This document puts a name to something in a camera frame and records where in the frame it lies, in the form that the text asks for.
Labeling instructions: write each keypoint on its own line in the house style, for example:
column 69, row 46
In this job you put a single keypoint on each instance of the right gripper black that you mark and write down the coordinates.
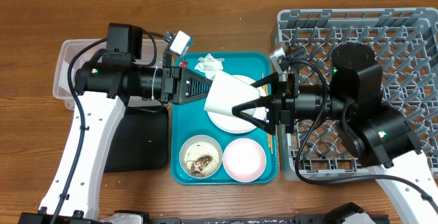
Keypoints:
column 280, row 89

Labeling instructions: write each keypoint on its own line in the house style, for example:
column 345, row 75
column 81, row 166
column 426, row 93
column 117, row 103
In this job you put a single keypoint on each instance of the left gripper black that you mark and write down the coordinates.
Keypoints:
column 177, row 89

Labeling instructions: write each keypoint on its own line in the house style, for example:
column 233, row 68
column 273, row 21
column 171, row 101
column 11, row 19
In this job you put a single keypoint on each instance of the wooden chopstick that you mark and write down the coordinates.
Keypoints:
column 263, row 89
column 270, row 145

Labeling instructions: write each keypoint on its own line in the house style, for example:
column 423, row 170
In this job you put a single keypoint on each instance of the white cup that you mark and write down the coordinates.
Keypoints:
column 227, row 91

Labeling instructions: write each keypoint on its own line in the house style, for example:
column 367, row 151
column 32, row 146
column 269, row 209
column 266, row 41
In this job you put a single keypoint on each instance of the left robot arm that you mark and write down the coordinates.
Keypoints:
column 101, row 78

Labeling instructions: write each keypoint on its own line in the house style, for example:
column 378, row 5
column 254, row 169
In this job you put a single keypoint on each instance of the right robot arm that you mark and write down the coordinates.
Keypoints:
column 371, row 130

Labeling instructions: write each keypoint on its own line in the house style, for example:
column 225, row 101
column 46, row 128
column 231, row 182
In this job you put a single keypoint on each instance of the grey dishwasher rack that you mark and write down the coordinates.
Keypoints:
column 405, row 43

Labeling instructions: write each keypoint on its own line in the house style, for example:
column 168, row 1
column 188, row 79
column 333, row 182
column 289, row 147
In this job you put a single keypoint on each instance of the red foil wrapper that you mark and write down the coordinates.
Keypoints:
column 183, row 64

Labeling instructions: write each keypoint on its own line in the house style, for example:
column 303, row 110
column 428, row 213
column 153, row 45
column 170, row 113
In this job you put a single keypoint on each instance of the crumpled white tissue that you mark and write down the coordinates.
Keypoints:
column 209, row 65

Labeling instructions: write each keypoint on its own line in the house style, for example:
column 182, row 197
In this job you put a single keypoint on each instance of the teal serving tray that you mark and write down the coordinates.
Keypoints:
column 190, row 119

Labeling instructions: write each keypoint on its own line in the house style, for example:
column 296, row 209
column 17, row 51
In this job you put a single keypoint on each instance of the grey bowl with food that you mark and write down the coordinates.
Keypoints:
column 200, row 156

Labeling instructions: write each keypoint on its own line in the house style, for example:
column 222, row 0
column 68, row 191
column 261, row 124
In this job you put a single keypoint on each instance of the black plastic bin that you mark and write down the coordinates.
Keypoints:
column 140, row 142

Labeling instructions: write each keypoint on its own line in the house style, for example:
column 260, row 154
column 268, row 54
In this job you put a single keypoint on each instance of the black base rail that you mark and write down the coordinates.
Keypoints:
column 298, row 219

